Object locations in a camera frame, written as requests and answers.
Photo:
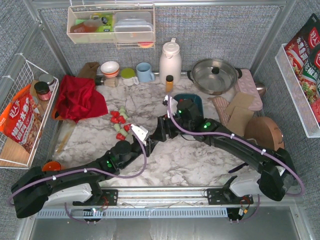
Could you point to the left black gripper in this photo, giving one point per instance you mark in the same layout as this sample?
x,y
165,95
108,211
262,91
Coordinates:
x,y
146,146

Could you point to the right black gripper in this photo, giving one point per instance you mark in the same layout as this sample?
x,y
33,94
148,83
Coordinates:
x,y
169,127

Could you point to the teal storage basket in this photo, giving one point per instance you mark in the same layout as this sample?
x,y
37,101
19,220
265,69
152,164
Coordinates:
x,y
194,97

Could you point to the brown cardboard sheet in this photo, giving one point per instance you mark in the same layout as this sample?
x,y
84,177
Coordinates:
x,y
239,120
242,100

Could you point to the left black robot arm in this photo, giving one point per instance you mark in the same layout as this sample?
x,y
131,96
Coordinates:
x,y
33,189

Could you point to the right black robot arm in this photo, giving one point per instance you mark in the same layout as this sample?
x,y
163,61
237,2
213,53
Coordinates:
x,y
275,170

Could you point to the striped oven mitt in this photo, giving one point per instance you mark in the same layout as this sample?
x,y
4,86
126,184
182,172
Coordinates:
x,y
221,104

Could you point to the orange spice bottle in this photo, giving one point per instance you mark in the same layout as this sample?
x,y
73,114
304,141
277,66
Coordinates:
x,y
169,83

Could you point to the stainless steel pot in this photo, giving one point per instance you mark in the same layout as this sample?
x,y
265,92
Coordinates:
x,y
214,76

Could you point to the white thermos jug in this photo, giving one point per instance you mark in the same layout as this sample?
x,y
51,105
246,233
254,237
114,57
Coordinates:
x,y
170,62

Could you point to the blue mug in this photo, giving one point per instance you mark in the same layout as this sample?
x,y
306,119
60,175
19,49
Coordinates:
x,y
144,73

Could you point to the pink egg tray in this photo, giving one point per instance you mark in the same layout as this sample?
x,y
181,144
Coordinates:
x,y
245,84

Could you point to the red cloth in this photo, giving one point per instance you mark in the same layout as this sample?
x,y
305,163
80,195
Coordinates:
x,y
78,99

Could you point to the pepper grinder bottle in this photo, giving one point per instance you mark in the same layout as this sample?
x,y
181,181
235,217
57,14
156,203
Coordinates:
x,y
108,82

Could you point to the green lidded cup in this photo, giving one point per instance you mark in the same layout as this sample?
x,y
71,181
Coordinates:
x,y
129,77

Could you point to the orange cup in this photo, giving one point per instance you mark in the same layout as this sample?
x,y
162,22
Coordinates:
x,y
51,166

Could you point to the round wooden board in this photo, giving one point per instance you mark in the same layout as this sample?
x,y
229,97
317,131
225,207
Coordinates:
x,y
265,132

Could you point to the white orange striped bowl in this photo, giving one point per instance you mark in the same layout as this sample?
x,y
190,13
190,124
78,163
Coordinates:
x,y
110,69

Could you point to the brown paper bag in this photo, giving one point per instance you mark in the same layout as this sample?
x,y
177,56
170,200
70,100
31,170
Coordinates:
x,y
89,70

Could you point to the dark lid jar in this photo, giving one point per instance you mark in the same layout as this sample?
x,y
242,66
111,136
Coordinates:
x,y
42,90

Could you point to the silver lid jar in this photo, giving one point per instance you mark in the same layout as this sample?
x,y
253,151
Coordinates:
x,y
49,79

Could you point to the red snack bag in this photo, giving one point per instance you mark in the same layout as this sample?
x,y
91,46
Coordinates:
x,y
19,121

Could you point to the clear plastic container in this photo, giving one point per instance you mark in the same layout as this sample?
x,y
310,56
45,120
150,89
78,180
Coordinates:
x,y
133,26

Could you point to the red seasoning packet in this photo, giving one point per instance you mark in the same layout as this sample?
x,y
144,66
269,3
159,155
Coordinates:
x,y
303,52

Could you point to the cream wall storage box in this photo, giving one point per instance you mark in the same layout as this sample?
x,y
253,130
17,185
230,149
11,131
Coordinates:
x,y
81,29

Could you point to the white right wall basket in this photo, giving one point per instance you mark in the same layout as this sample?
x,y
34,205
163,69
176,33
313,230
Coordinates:
x,y
302,106

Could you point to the white wire side basket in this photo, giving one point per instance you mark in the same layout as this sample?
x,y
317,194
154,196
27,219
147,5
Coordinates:
x,y
13,155

